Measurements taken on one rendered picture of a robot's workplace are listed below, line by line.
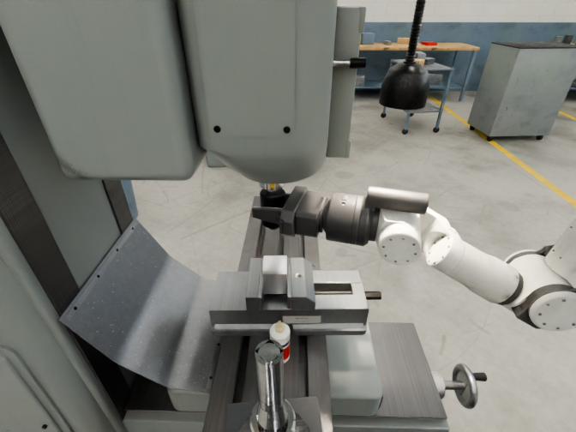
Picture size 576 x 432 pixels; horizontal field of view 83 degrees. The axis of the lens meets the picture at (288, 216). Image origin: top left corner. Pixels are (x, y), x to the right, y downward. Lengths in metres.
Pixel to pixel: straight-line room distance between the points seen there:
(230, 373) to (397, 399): 0.44
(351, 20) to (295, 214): 0.29
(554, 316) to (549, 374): 1.57
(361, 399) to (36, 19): 0.84
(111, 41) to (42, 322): 0.48
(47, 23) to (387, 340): 0.99
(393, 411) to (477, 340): 1.29
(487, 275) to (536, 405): 1.48
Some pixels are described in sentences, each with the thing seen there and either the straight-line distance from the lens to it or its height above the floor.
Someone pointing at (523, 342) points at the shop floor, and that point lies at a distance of 2.30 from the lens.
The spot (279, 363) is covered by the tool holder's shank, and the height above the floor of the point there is 1.31.
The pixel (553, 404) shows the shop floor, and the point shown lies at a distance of 2.13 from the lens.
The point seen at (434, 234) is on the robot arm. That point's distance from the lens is 0.64.
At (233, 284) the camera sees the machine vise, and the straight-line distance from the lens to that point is 0.79.
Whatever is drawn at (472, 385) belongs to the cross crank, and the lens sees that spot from 1.11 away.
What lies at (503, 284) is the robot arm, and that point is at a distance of 0.65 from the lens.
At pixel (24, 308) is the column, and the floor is 1.14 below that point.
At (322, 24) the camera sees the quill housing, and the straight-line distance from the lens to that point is 0.44.
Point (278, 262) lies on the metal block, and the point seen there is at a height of 1.08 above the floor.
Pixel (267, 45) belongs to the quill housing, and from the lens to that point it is 0.42.
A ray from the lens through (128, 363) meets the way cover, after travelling 0.78.
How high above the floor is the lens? 1.56
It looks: 34 degrees down
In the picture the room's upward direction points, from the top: straight up
